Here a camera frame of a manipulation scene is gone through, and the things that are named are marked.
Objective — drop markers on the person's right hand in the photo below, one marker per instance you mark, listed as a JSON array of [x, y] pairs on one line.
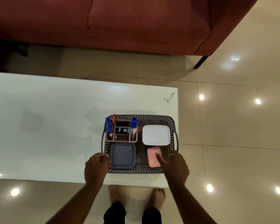
[[176, 170]]

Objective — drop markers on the person's left hand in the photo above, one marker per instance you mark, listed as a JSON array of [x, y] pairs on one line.
[[96, 169]]

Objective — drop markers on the person's right thumb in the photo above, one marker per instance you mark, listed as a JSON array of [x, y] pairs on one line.
[[159, 159]]

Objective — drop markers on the person's left thumb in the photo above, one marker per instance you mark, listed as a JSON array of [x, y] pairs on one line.
[[104, 156]]

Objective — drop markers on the grey perforated plastic tray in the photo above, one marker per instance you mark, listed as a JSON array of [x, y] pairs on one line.
[[141, 146]]

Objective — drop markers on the person's left forearm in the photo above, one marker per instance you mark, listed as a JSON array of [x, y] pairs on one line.
[[77, 205]]

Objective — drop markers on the person's right forearm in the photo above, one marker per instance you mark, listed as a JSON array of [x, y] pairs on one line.
[[189, 205]]

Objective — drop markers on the small pink box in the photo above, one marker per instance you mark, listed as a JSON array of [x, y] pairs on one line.
[[152, 160]]

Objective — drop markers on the grey blue lidded container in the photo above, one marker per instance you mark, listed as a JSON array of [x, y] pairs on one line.
[[122, 156]]

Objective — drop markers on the white square lidded container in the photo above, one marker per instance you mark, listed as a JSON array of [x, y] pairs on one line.
[[156, 135]]

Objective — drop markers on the pink desk organizer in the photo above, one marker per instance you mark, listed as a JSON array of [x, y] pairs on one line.
[[122, 136]]

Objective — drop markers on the small black blue clip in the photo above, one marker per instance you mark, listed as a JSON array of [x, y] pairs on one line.
[[124, 130]]

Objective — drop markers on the orange marker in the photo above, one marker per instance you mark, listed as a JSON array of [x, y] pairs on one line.
[[113, 118]]

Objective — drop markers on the person's right foot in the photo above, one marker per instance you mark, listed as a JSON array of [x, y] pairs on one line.
[[157, 198]]

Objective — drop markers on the person's foot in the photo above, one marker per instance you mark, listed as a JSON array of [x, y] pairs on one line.
[[117, 194], [157, 198]]

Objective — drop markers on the person's left foot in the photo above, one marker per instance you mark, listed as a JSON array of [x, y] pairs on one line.
[[117, 194]]

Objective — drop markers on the black trouser leg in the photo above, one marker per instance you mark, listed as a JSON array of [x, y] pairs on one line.
[[115, 213], [151, 215]]

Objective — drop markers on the black sofa leg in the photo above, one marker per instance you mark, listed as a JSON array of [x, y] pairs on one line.
[[22, 51], [200, 62]]

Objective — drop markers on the red fabric sofa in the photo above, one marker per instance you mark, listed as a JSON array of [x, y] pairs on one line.
[[130, 20]]

